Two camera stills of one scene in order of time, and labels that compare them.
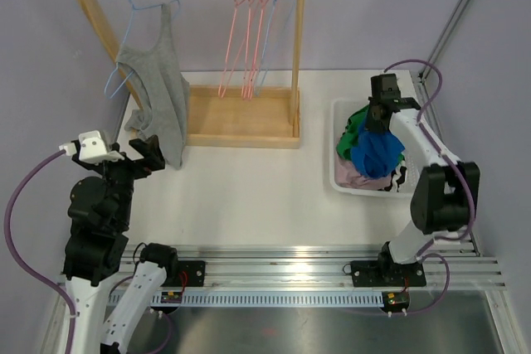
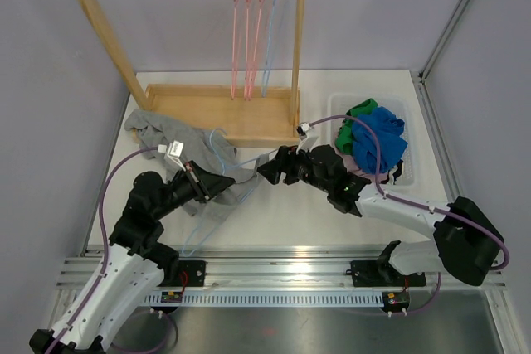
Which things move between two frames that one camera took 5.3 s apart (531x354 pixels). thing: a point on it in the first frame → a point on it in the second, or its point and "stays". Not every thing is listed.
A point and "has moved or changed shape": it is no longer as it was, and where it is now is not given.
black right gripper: [370, 125] → [289, 159]
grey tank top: [163, 90] → [172, 146]
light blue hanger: [134, 8] → [186, 252]
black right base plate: [382, 273] stays
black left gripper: [153, 158] → [205, 184]
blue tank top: [376, 154] has moved or changed shape
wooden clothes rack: [217, 116] stays
